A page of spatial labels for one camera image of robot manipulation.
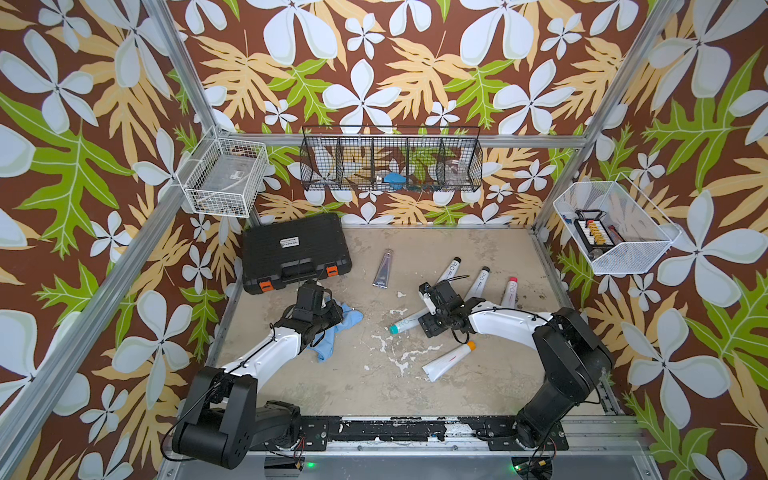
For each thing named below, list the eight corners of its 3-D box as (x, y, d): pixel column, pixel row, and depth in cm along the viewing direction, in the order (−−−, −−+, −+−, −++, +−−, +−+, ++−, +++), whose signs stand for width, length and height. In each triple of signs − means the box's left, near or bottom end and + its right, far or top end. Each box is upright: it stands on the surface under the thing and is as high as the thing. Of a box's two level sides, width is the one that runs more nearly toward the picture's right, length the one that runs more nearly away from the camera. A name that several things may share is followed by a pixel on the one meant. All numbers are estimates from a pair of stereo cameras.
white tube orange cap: (431, 382, 84) (432, 380, 82) (421, 368, 87) (422, 366, 85) (476, 350, 90) (478, 347, 89) (465, 338, 93) (467, 335, 91)
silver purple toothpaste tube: (373, 286, 105) (372, 282, 103) (385, 251, 115) (385, 247, 113) (386, 289, 104) (386, 286, 102) (397, 253, 114) (397, 250, 113)
